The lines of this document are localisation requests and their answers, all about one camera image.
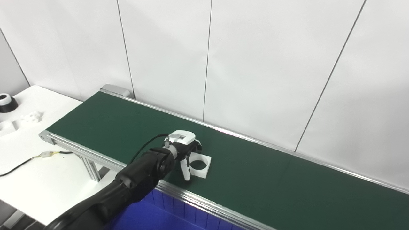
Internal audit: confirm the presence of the black cable with clear connector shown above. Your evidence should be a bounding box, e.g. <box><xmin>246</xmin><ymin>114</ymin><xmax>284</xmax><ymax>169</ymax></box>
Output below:
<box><xmin>0</xmin><ymin>151</ymin><xmax>74</xmax><ymax>177</ymax></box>

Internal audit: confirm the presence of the grey conveyor end housing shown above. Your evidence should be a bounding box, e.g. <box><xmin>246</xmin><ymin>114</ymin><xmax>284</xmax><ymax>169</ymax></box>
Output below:
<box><xmin>100</xmin><ymin>84</ymin><xmax>131</xmax><ymax>97</ymax></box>

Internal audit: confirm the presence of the white square part round hole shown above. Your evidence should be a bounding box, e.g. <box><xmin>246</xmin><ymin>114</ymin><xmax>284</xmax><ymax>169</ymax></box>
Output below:
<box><xmin>189</xmin><ymin>153</ymin><xmax>212</xmax><ymax>178</ymax></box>

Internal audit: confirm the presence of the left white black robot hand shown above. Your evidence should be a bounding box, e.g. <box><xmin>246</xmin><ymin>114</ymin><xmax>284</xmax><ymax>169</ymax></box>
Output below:
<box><xmin>169</xmin><ymin>130</ymin><xmax>202</xmax><ymax>182</ymax></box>

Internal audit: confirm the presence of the large blue plastic bin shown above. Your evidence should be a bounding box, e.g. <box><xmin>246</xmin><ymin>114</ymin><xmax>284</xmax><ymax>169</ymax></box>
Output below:
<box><xmin>109</xmin><ymin>188</ymin><xmax>246</xmax><ymax>230</ymax></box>

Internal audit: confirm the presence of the aluminium conveyor leg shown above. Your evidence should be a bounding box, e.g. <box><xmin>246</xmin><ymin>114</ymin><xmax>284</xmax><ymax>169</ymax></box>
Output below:
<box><xmin>80</xmin><ymin>157</ymin><xmax>101</xmax><ymax>182</ymax></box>

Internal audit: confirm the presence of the small white lobed part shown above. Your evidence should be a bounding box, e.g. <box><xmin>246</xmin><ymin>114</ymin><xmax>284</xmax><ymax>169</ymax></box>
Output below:
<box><xmin>21</xmin><ymin>111</ymin><xmax>42</xmax><ymax>126</ymax></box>

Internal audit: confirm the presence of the black white tape roll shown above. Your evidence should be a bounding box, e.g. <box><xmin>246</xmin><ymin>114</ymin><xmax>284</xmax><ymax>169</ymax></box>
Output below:
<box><xmin>0</xmin><ymin>93</ymin><xmax>19</xmax><ymax>113</ymax></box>

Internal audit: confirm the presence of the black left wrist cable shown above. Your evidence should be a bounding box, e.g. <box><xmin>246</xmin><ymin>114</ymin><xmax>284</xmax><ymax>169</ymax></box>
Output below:
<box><xmin>129</xmin><ymin>134</ymin><xmax>170</xmax><ymax>163</ymax></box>

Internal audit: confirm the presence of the white block part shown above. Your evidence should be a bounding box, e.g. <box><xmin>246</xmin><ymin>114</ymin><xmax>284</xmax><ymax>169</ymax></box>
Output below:
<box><xmin>0</xmin><ymin>121</ymin><xmax>16</xmax><ymax>136</ymax></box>

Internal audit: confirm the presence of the green conveyor belt aluminium frame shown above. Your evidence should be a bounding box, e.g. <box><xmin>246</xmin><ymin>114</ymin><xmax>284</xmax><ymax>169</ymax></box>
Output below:
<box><xmin>39</xmin><ymin>84</ymin><xmax>409</xmax><ymax>230</ymax></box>

